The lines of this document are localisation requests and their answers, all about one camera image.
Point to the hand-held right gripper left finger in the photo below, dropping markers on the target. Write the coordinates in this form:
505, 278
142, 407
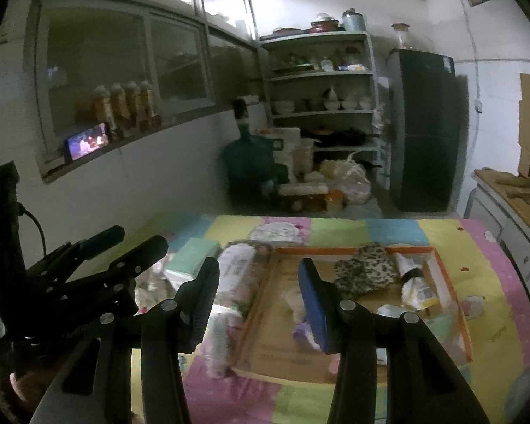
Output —
201, 304

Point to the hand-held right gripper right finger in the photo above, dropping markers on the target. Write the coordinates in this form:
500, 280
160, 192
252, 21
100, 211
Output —
313, 304

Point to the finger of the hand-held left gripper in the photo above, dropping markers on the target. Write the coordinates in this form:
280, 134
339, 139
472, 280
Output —
145, 251
104, 238

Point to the cardboard box with orange rim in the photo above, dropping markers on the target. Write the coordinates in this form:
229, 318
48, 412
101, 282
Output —
274, 340

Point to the leopard print cloth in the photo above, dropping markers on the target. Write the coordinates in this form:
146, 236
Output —
362, 269

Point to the small packet with yellow label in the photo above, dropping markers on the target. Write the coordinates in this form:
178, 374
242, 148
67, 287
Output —
417, 293

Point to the mint green tissue box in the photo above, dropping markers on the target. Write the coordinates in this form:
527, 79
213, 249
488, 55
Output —
190, 254

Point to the floral tissue pack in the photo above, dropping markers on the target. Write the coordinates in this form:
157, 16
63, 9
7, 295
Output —
236, 265

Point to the phone with lit screen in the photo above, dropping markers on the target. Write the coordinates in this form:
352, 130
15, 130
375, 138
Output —
88, 141

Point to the pile of plastic bags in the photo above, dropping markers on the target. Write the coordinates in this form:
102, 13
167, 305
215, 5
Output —
349, 181

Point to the large blue water jug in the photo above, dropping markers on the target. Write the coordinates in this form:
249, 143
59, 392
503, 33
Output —
247, 163

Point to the white sack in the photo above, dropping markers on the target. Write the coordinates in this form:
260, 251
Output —
287, 150

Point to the black water jug pump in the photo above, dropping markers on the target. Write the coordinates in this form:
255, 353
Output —
240, 117

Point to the black wok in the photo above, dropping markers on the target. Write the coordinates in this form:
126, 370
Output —
335, 138

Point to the colourful cartoon tablecloth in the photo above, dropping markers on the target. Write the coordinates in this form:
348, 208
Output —
490, 318

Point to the glass sliding window cabinet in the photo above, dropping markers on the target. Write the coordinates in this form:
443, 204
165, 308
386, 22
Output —
92, 53

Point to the dark refrigerator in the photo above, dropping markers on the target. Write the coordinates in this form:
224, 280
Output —
424, 141

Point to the stack of white bowls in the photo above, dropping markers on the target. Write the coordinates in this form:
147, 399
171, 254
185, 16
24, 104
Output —
283, 107

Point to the wooden kitchen counter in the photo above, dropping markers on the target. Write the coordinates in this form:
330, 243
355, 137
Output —
512, 194

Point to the white metal shelf rack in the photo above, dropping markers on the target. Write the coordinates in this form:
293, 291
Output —
318, 74

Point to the red pot with glass lid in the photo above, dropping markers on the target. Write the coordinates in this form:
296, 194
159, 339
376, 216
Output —
325, 23

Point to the glass jar with red lid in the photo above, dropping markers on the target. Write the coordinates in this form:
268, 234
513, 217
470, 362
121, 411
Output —
402, 36

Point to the light blue enamel pot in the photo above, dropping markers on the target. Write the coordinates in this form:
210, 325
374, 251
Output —
354, 21

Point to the white wall socket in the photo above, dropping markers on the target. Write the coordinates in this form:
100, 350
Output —
478, 107

